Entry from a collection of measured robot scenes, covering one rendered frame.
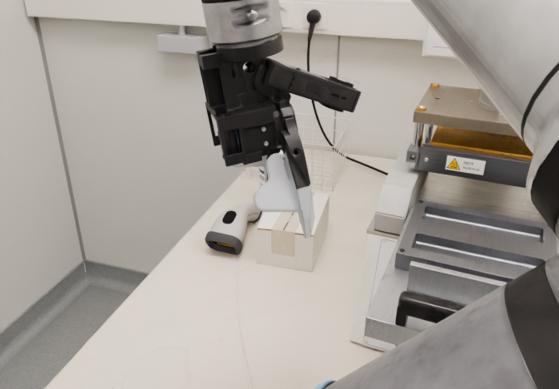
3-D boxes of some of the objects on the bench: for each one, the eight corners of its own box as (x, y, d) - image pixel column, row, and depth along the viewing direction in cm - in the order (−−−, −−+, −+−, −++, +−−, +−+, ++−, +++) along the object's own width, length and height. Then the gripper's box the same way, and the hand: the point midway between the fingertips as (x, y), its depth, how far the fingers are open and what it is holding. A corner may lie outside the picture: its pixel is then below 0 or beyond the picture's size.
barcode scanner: (239, 211, 129) (237, 182, 126) (269, 216, 127) (269, 187, 124) (203, 255, 112) (200, 224, 109) (237, 262, 110) (235, 229, 106)
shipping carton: (279, 219, 126) (279, 186, 122) (332, 228, 122) (333, 194, 118) (251, 262, 110) (250, 225, 106) (311, 273, 106) (312, 236, 102)
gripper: (185, 37, 60) (217, 189, 69) (216, 69, 43) (254, 267, 51) (255, 23, 62) (279, 174, 71) (314, 48, 45) (336, 243, 53)
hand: (292, 208), depth 62 cm, fingers open, 14 cm apart
